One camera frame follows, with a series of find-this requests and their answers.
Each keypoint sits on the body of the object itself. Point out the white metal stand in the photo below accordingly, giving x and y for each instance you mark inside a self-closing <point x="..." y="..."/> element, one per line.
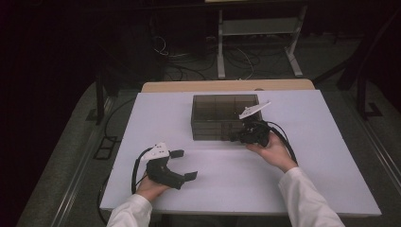
<point x="258" y="26"/>

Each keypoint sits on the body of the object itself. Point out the white board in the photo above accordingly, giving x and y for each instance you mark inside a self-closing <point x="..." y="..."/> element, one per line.
<point x="233" y="189"/>

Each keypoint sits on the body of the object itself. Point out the person's right hand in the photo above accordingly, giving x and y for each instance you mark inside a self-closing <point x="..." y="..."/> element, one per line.
<point x="275" y="154"/>

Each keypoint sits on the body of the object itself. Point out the dark translucent drawer box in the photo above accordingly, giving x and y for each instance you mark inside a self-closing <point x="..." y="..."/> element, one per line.
<point x="217" y="116"/>

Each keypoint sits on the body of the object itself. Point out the wooden table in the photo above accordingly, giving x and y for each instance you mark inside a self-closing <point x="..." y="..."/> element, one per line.
<point x="227" y="85"/>

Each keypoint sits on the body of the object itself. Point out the black metal stand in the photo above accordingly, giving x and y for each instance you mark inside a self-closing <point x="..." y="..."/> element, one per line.
<point x="362" y="94"/>
<point x="99" y="94"/>

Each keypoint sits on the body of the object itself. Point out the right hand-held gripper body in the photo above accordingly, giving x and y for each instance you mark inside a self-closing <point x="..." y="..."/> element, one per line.
<point x="257" y="134"/>

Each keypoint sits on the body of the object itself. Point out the person's left hand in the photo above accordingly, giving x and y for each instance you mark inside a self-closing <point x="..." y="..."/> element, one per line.
<point x="151" y="190"/>

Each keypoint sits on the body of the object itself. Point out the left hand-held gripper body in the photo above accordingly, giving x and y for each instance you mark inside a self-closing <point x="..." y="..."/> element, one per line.
<point x="162" y="175"/>

